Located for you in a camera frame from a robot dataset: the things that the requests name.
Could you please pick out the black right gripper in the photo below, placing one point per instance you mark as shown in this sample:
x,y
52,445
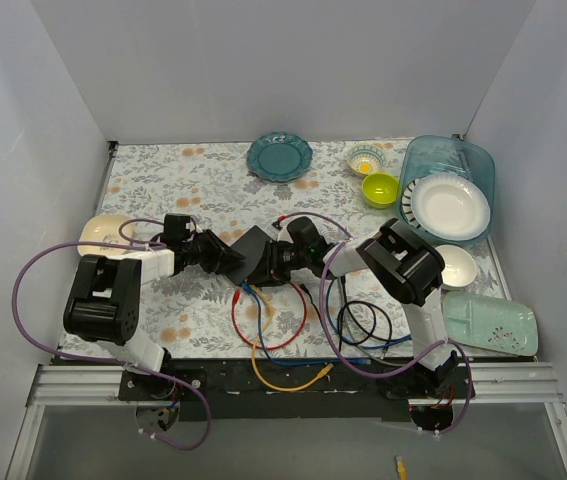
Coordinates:
x,y
265,261

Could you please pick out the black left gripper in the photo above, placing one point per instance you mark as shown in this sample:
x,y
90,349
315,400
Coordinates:
x,y
208,251

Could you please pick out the black network switch box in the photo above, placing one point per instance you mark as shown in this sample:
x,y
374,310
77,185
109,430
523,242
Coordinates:
x,y
251,246

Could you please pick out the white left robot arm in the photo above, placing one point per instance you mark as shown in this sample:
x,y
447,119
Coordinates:
x,y
104,301

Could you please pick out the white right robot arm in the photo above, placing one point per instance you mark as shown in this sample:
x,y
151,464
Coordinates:
x,y
407,267

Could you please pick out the floral table mat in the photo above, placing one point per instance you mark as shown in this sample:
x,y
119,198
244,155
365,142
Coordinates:
x,y
199,315

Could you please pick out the lime green bowl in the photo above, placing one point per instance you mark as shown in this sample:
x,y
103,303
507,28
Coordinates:
x,y
380,190

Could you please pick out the teal scalloped plate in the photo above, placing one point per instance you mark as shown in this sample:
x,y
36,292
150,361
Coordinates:
x,y
279,157

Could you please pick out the cream panda dish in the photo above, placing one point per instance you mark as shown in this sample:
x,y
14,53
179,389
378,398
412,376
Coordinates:
x,y
103,228

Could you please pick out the patterned small bowl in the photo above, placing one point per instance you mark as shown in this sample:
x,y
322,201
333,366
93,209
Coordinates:
x,y
365,159

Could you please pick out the striped plate in bin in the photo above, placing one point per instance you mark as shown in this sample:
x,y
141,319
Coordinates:
x,y
406,205

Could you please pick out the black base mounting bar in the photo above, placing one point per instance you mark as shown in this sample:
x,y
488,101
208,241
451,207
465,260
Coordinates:
x,y
234,392

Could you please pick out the clear teal plastic bin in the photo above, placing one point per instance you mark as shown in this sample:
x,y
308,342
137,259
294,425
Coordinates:
x,y
429,154

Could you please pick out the white round plate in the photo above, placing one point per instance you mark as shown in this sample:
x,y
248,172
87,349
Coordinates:
x,y
450,207

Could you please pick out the small white bowl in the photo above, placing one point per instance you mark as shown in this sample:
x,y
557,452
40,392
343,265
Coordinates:
x,y
460,268

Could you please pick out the mint green divided tray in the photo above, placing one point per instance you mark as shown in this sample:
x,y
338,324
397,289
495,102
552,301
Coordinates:
x,y
490,323

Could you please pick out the yellow connector on floor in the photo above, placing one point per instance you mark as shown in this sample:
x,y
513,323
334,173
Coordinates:
x,y
400,468

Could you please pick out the aluminium frame rail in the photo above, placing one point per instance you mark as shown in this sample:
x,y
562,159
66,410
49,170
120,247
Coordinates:
x,y
494,383

